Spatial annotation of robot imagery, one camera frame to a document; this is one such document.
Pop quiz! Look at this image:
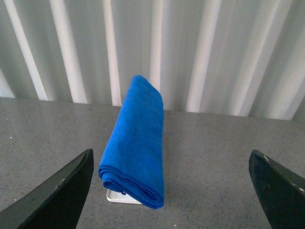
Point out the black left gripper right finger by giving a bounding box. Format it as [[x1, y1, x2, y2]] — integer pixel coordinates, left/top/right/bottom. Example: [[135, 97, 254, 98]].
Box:
[[249, 150, 305, 229]]

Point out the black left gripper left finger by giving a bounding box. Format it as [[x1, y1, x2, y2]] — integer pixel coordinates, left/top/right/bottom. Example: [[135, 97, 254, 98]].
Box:
[[0, 149, 94, 229]]

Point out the blue microfiber towel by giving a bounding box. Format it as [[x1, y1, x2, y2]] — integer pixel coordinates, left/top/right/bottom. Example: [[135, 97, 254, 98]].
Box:
[[98, 75, 164, 209]]

